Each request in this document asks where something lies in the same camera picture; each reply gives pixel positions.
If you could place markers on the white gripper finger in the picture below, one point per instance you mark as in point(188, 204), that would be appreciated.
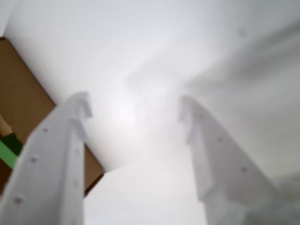
point(51, 164)
point(222, 175)

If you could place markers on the green cube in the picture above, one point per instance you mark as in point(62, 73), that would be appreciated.
point(9, 152)

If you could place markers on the brown cardboard box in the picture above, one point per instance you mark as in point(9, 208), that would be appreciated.
point(18, 93)

